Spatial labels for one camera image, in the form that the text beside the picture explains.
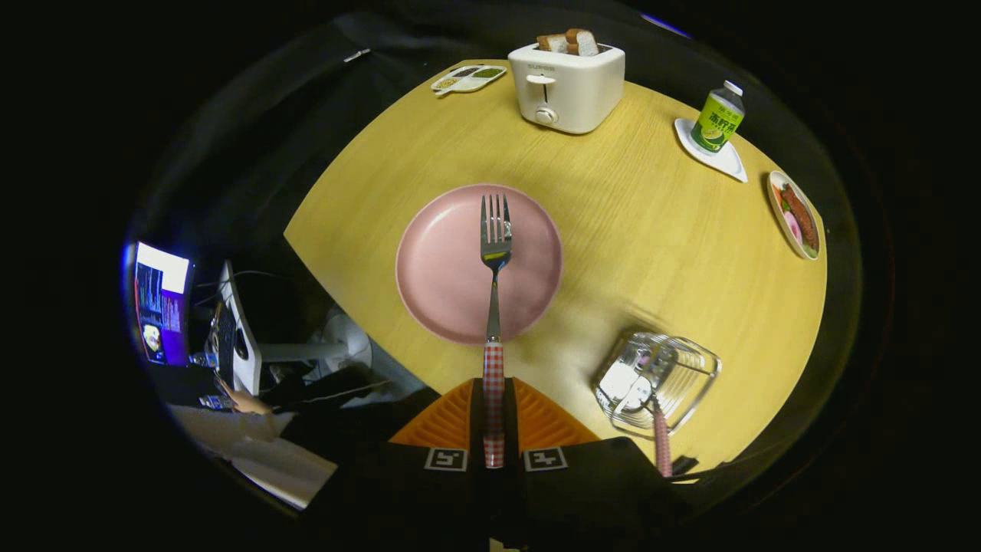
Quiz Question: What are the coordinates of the clear perforated metal basket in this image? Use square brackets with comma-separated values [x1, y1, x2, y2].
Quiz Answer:
[592, 331, 722, 440]

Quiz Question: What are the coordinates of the spoon with checkered handle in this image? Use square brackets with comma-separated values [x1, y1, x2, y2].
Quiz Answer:
[613, 349, 675, 478]

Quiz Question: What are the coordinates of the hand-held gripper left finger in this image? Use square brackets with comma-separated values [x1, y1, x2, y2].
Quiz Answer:
[303, 377, 491, 551]

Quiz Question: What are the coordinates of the white divided seasoning dish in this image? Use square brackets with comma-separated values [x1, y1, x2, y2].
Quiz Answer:
[430, 64, 508, 97]

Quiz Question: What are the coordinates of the white plate with meat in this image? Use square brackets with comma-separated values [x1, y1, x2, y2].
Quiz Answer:
[767, 170, 822, 261]

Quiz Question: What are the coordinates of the white toaster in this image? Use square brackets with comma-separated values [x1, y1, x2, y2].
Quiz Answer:
[507, 42, 626, 135]

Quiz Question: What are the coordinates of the fork with checkered handle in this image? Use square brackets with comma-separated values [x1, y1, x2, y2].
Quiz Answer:
[480, 193, 513, 468]

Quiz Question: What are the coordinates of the white coaster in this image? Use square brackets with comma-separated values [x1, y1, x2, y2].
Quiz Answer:
[674, 117, 749, 183]

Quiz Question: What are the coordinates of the white desk with keyboard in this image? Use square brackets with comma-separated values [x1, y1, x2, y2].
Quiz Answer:
[207, 259, 264, 396]

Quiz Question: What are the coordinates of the pink plate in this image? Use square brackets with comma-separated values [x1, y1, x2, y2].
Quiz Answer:
[395, 183, 564, 345]

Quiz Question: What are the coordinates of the green label drink bottle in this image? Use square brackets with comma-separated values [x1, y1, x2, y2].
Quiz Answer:
[690, 80, 746, 155]

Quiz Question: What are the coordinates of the computer monitor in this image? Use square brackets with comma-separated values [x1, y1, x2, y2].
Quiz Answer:
[132, 241, 192, 367]

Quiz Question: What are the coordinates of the person's white clothing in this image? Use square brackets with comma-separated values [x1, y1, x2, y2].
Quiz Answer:
[169, 405, 338, 511]

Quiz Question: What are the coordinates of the white pedestal stand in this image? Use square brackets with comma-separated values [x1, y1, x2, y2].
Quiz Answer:
[261, 310, 374, 384]

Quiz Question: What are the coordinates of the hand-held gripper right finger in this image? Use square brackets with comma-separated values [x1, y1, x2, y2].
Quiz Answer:
[504, 377, 692, 551]

